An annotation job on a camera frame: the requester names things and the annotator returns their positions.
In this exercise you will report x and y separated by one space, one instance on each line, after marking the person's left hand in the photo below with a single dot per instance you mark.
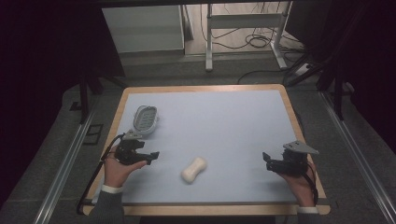
115 172

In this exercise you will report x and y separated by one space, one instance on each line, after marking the grey oval soap dish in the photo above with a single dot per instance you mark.
145 119

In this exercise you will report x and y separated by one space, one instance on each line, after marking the white soap bar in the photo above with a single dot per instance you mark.
194 170

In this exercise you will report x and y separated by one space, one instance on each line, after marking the black floor bracket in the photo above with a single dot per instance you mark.
93 133

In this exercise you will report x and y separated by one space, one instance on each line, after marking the person's right hand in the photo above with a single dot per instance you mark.
303 189

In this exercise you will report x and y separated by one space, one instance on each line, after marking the white cabinet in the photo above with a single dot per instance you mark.
143 28

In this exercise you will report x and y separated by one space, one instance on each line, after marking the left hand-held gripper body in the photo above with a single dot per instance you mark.
128 152

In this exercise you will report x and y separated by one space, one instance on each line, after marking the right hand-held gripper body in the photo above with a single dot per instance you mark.
294 161

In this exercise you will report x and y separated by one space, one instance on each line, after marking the white metal stand frame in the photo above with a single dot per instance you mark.
246 21

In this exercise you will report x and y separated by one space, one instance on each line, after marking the light blue table mat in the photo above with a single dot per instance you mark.
218 130

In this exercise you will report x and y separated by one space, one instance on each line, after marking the white power strip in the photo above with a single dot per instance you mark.
302 70

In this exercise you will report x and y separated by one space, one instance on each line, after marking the aluminium rail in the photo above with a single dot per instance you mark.
358 161
62 174

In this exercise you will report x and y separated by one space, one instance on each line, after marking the black stand leg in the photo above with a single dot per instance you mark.
338 96
83 99

